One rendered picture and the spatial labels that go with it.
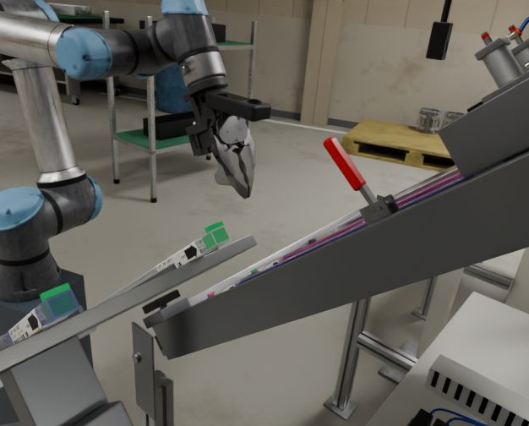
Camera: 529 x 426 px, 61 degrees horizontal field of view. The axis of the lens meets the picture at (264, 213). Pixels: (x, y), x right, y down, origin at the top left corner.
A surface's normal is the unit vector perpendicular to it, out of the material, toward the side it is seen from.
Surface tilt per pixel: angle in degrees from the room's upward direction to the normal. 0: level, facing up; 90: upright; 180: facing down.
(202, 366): 0
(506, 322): 0
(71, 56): 90
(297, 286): 90
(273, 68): 90
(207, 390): 0
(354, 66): 90
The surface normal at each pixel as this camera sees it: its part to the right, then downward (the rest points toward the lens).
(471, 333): 0.07, -0.90
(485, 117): -0.65, 0.27
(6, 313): -0.36, 0.37
